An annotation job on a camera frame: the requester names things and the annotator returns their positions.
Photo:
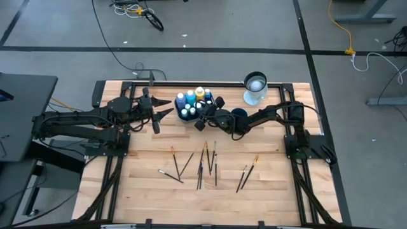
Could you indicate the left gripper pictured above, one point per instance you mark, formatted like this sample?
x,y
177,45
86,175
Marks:
x,y
152,114

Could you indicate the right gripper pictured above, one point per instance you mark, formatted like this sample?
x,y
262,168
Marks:
x,y
219,102

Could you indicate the small crimson paint bottle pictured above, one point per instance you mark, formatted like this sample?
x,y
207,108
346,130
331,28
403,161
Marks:
x,y
209,102

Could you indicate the small cobalt blue paint bottle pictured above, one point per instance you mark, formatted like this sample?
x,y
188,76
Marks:
x,y
197,105

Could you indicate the small black paint bottle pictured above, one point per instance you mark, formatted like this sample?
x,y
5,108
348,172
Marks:
x,y
192,111

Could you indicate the small cyan paint bottle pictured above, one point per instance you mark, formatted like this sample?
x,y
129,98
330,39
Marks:
x,y
207,94

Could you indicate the teal plastic bin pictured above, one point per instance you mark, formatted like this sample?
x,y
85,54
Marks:
x,y
190,119

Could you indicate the large yellow paint bottle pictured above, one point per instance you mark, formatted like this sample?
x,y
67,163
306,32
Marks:
x,y
199,94

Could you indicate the small bright green paint bottle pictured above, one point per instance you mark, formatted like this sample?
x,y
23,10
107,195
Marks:
x,y
187,106

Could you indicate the large turquoise paint bottle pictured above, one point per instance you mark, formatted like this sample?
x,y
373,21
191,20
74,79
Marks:
x,y
190,98

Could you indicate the small emerald green paint bottle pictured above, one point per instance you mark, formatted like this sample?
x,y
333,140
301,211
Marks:
x,y
184,113

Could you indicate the large purple paint bottle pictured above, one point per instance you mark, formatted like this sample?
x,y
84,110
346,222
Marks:
x,y
180,101

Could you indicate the dark blue plastic cup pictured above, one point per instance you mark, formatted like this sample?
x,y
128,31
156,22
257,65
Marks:
x,y
239,112

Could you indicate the orange-bristle paintbrush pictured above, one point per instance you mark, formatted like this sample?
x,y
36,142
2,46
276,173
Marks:
x,y
248,172

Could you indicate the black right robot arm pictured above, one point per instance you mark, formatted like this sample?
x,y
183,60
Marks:
x,y
270,114

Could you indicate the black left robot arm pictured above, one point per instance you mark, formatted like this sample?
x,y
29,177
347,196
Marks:
x,y
79,127

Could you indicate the clear glass jar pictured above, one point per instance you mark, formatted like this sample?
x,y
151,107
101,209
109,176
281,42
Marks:
x,y
256,87

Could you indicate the black table end panel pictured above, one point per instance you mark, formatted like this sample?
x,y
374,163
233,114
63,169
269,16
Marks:
x,y
98,95

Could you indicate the black side desk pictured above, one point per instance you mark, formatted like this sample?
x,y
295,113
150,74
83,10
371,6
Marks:
x,y
25,111

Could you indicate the grey desk foot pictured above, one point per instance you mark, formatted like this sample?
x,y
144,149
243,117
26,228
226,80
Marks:
x,y
365,19
388,101

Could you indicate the black aluminium table frame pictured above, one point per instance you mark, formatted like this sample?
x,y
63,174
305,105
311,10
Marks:
x,y
206,85

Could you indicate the black camera post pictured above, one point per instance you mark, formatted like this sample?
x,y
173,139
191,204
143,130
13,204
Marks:
x,y
151,78

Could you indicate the black desk leg frame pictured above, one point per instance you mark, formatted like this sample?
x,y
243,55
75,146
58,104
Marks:
x,y
54,156

